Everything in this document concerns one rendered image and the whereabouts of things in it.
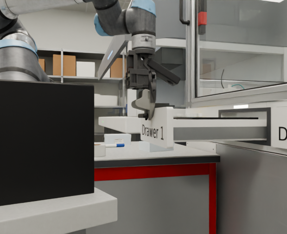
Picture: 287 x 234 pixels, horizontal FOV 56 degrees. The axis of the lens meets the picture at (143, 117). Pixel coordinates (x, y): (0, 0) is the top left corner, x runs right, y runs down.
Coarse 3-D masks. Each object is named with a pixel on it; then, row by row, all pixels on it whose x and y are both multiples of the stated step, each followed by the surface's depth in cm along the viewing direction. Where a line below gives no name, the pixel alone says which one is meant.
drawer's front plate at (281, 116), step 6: (276, 108) 74; (282, 108) 71; (276, 114) 74; (282, 114) 71; (276, 120) 74; (282, 120) 71; (276, 126) 74; (282, 126) 71; (276, 132) 74; (282, 132) 71; (276, 138) 74; (282, 138) 71; (276, 144) 74; (282, 144) 71
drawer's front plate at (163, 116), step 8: (160, 112) 76; (168, 112) 70; (144, 120) 93; (152, 120) 84; (160, 120) 76; (168, 120) 70; (160, 128) 76; (168, 128) 70; (144, 136) 93; (152, 136) 84; (160, 136) 76; (168, 136) 70; (160, 144) 76; (168, 144) 70
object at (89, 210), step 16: (96, 192) 50; (0, 208) 41; (16, 208) 41; (32, 208) 41; (48, 208) 41; (64, 208) 42; (80, 208) 43; (96, 208) 45; (112, 208) 46; (0, 224) 36; (16, 224) 38; (32, 224) 39; (48, 224) 40; (64, 224) 42; (80, 224) 43; (96, 224) 45
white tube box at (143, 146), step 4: (140, 144) 114; (144, 144) 112; (148, 144) 109; (152, 144) 109; (140, 148) 114; (144, 148) 112; (148, 148) 109; (152, 148) 109; (156, 148) 110; (160, 148) 112; (164, 148) 113; (172, 148) 115
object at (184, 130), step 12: (180, 120) 73; (192, 120) 74; (204, 120) 75; (216, 120) 76; (228, 120) 77; (240, 120) 78; (252, 120) 79; (264, 120) 80; (180, 132) 73; (192, 132) 74; (204, 132) 75; (216, 132) 76; (228, 132) 77; (240, 132) 78; (252, 132) 79; (264, 132) 80
